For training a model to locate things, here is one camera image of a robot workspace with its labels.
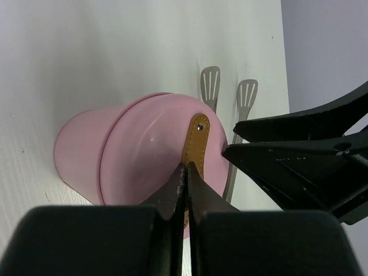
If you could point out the pink cylindrical lunch box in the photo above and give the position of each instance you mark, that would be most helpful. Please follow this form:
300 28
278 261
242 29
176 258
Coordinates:
80 144

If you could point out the steel food tongs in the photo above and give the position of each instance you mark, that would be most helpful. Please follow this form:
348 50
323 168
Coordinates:
245 98

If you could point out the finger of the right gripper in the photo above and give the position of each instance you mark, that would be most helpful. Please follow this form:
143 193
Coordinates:
323 122
328 175

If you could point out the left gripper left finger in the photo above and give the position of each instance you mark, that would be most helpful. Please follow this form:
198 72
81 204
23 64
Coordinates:
144 239

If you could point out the pink lid with brown strap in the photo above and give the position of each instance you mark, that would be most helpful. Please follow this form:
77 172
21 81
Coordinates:
146 145

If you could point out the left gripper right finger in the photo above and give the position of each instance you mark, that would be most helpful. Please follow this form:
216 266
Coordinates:
226 241

